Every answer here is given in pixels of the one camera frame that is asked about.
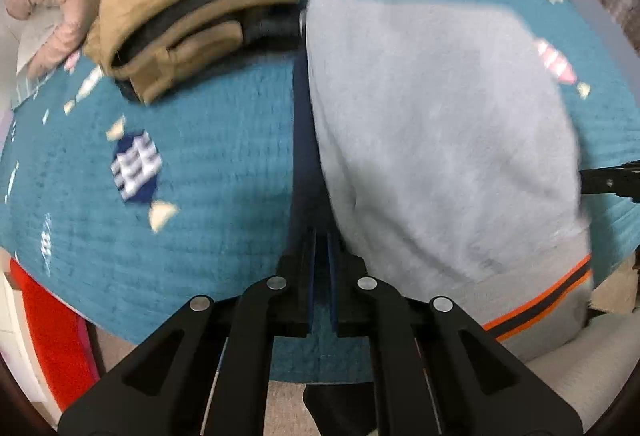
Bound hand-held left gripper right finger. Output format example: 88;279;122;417
327;231;583;436

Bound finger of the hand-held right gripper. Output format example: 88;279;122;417
579;161;640;203

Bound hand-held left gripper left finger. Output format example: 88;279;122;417
57;228;318;436

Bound navy grey sweatshirt orange stripes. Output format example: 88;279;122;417
292;0;596;362

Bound dark cloth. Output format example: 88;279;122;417
304;383;378;436

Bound teal candy-print bed quilt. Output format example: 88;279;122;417
0;0;640;384

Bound red storage box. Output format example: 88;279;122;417
7;258;101;412

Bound white pillow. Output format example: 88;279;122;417
0;6;61;106

